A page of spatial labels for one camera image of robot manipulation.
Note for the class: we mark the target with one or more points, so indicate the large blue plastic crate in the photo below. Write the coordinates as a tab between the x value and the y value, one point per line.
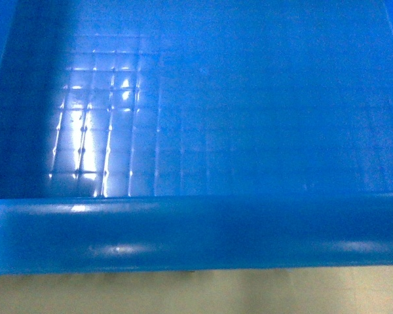
195	135

